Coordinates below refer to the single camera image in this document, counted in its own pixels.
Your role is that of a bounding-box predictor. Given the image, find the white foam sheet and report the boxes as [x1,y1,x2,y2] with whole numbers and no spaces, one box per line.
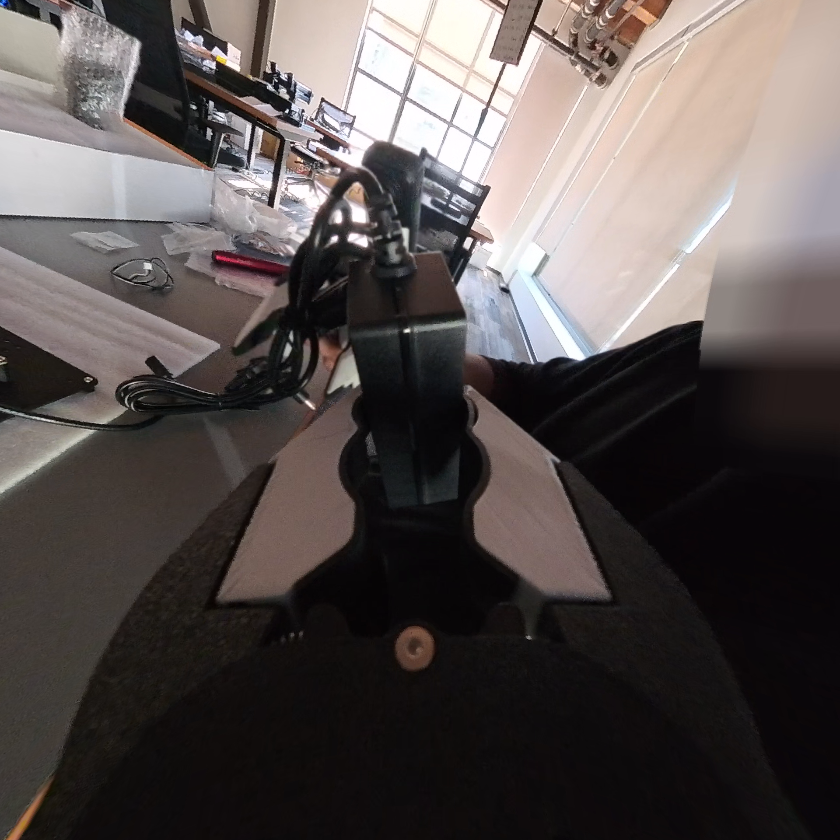
[0,246,222,500]

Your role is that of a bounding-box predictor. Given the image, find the cardboard box with foam insert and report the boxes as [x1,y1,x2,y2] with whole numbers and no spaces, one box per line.
[0,85,215,224]

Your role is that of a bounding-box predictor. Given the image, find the small labelled zip bag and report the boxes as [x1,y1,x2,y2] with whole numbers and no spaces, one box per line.
[71,230,140,253]

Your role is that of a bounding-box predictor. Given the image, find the pile of clear plastic bags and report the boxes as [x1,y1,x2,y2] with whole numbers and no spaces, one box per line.
[161,185,298,291]

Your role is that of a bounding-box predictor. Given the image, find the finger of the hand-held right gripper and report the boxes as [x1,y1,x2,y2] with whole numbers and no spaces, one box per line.
[327,351,361,400]
[233,295,294,357]

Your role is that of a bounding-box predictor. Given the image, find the red screwdriver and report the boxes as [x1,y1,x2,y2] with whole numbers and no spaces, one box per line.
[211,249,291,275]

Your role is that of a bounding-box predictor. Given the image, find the grey desk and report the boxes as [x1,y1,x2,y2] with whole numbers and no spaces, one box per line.
[0,213,368,815]

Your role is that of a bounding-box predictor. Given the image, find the bubble wrap parts bag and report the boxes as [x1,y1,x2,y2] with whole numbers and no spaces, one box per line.
[59,13,143,130]

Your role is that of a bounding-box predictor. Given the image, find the small black cable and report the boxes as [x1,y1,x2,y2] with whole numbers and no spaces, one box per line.
[112,258,176,291]

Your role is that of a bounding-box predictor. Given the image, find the ceiling pipes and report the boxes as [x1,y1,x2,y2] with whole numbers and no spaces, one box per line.
[563,0,673,88]

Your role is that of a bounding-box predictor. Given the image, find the hanging sign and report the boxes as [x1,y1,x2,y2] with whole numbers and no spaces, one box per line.
[491,0,544,64]

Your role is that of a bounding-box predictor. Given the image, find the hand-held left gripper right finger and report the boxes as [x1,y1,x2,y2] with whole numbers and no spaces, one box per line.
[466,387,614,602]

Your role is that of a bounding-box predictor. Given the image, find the person's right forearm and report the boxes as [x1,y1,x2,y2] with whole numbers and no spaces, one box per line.
[489,320,706,463]

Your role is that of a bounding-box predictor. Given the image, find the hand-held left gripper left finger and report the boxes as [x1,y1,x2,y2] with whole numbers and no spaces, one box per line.
[215,395,360,605]

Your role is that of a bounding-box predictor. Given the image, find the wood-edged desk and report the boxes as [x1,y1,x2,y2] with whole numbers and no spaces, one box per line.
[180,66,368,173]

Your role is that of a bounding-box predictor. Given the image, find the black office chair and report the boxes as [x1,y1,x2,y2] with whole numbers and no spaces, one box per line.
[101,0,245,168]

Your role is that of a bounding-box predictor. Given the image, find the black power adapter with cable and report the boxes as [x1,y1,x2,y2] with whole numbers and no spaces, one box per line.
[117,164,468,509]

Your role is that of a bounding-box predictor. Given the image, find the person's right hand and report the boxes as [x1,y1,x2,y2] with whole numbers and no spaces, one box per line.
[466,353,501,398]

